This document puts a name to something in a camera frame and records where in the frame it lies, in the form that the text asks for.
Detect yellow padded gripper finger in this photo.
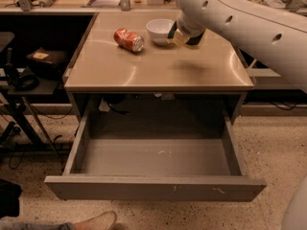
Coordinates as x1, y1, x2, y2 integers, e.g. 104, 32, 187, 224
173, 29, 190, 46

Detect red crushed soda can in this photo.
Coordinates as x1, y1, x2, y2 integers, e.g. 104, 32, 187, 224
113, 28, 144, 53

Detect open grey top drawer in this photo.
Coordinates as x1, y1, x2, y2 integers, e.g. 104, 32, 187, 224
45, 96, 267, 201

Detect white ceramic bowl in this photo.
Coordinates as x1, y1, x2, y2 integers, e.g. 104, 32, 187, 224
146, 19, 174, 45

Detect black headphones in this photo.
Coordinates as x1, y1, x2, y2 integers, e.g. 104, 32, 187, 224
4, 63, 39, 91

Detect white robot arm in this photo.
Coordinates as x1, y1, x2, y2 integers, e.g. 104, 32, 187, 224
177, 0, 307, 92

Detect black box with label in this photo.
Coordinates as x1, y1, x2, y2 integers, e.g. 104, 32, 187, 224
26, 47, 69, 81

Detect green and yellow sponge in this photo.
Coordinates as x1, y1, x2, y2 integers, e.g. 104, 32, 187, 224
168, 21, 204, 46

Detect person's tan shoe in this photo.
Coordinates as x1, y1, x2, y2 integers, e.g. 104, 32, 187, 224
74, 211, 117, 230

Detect black side table stand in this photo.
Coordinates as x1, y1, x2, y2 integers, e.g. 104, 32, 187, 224
0, 31, 73, 155

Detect grey counter cabinet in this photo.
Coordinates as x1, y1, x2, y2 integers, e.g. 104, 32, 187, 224
64, 11, 253, 133

